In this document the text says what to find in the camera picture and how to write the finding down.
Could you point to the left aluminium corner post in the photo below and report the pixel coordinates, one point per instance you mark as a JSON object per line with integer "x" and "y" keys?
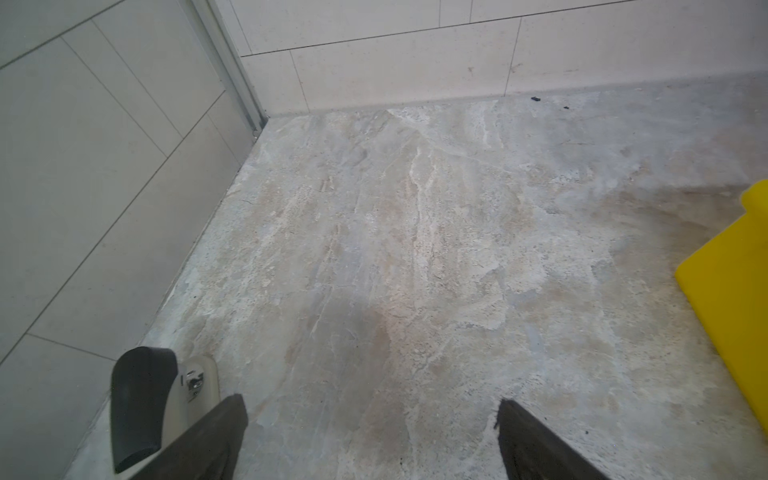
{"x": 208, "y": 24}

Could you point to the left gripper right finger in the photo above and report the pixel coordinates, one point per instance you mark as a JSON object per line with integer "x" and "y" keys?
{"x": 530, "y": 450}

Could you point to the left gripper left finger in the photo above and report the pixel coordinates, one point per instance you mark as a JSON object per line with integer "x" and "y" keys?
{"x": 208, "y": 450}

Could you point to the yellow plastic bin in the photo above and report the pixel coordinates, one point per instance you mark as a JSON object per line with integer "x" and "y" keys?
{"x": 725, "y": 282}

